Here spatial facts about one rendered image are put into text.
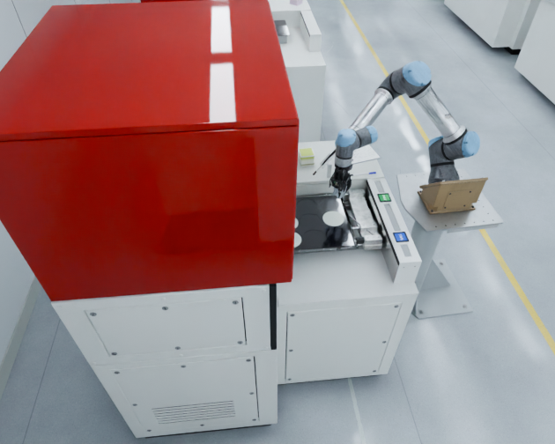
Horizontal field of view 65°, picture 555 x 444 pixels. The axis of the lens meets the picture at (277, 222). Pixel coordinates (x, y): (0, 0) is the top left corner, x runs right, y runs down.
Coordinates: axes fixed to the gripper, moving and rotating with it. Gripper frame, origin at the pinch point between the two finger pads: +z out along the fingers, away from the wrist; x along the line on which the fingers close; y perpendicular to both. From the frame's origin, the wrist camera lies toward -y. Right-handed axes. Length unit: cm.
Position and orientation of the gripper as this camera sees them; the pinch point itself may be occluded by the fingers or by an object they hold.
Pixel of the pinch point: (339, 195)
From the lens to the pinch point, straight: 205.0
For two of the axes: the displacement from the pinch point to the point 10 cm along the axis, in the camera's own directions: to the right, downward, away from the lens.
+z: 0.0, 7.2, 6.9
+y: -4.4, 6.2, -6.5
